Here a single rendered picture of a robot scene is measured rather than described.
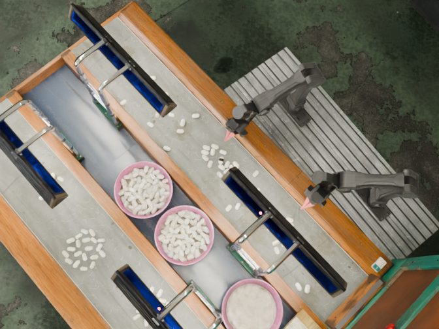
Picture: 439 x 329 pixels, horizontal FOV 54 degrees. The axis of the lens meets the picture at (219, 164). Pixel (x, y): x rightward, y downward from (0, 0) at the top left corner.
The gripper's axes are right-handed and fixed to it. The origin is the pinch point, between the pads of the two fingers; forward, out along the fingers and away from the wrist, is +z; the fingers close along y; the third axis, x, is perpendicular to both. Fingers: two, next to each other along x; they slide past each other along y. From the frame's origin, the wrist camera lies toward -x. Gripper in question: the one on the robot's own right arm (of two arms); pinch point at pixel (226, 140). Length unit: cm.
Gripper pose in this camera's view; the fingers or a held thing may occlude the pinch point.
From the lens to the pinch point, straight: 202.1
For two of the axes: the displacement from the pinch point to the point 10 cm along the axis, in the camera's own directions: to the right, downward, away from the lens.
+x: 4.4, -2.2, 8.7
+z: -5.9, 6.6, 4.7
